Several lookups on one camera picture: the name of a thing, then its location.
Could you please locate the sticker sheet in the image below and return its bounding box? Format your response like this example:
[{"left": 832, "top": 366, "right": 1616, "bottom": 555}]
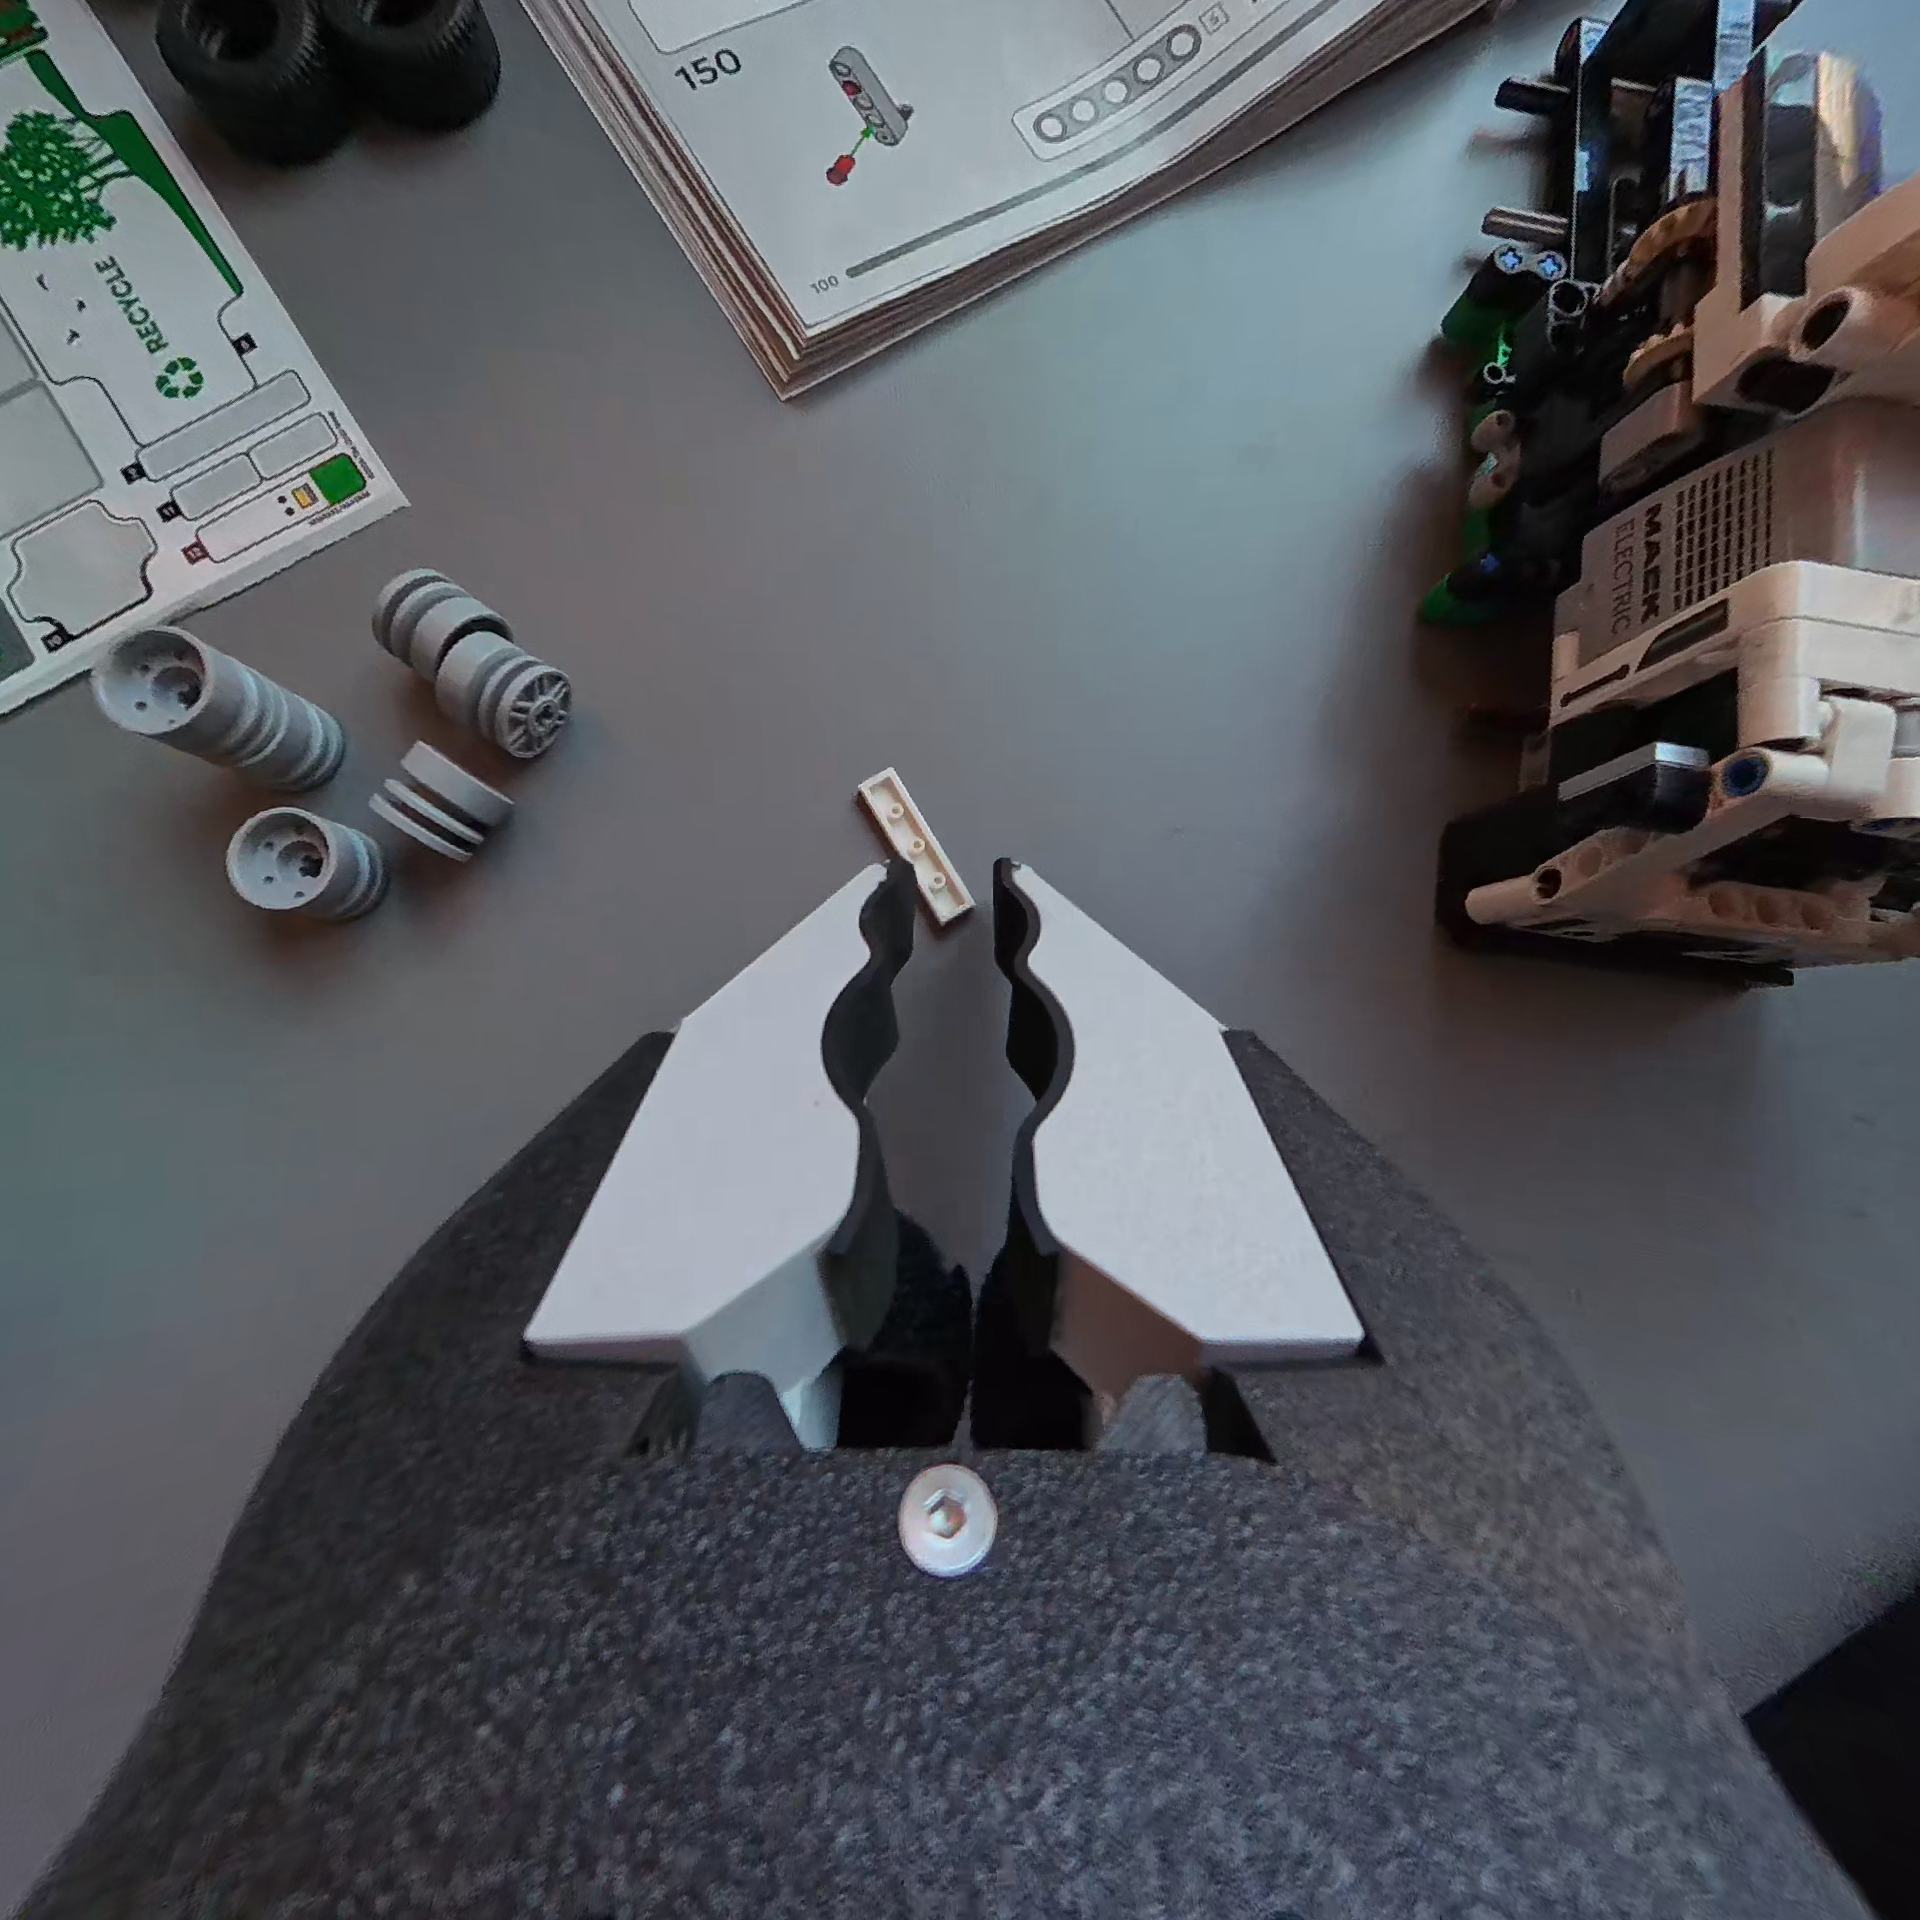
[{"left": 0, "top": 0, "right": 409, "bottom": 716}]

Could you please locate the white lego plate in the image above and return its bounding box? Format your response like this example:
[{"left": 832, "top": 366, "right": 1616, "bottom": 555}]
[{"left": 857, "top": 767, "right": 979, "bottom": 934}]

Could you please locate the white lego truck model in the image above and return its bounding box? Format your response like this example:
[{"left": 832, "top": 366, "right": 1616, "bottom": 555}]
[{"left": 1420, "top": 0, "right": 1920, "bottom": 989}]

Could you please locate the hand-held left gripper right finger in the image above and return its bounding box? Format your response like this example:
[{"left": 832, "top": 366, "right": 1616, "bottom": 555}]
[{"left": 979, "top": 857, "right": 1370, "bottom": 1402}]

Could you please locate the cluster of grey wheel hubs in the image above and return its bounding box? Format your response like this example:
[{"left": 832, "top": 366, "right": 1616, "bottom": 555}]
[{"left": 89, "top": 567, "right": 580, "bottom": 924}]

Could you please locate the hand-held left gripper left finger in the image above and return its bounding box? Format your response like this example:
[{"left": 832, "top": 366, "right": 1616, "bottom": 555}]
[{"left": 520, "top": 859, "right": 920, "bottom": 1451}]

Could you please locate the pile of black rubber tyres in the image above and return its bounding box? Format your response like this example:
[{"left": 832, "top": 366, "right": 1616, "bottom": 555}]
[{"left": 153, "top": 0, "right": 502, "bottom": 170}]

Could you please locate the instruction booklet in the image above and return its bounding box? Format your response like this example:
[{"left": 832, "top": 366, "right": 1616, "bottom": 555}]
[{"left": 520, "top": 0, "right": 1501, "bottom": 401}]

